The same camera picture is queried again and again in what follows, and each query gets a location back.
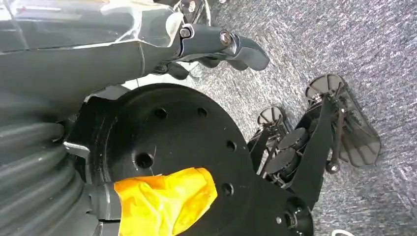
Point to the robot's black leg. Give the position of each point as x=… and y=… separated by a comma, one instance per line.
x=314, y=146
x=280, y=153

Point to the robot's black left leg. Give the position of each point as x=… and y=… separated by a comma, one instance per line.
x=314, y=146

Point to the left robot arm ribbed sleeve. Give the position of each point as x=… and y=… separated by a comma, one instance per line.
x=35, y=182

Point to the robot's black right leg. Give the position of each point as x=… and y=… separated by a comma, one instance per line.
x=280, y=153

